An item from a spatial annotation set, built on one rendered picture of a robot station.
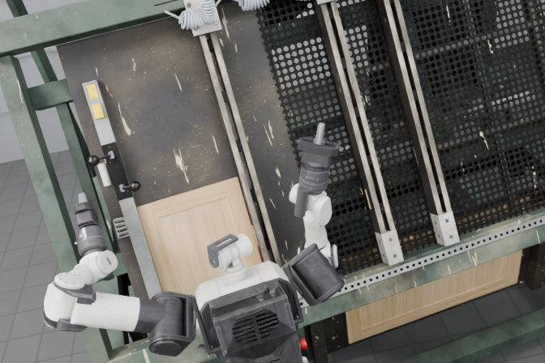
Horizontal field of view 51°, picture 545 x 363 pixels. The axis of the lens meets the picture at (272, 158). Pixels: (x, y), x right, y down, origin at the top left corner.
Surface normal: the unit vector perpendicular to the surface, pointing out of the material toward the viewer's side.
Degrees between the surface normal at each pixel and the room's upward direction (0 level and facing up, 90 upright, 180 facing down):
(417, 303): 90
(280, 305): 68
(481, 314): 0
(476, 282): 90
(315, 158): 78
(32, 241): 0
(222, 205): 60
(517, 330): 0
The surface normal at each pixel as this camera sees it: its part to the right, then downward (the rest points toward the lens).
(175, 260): 0.18, 0.06
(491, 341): -0.14, -0.80
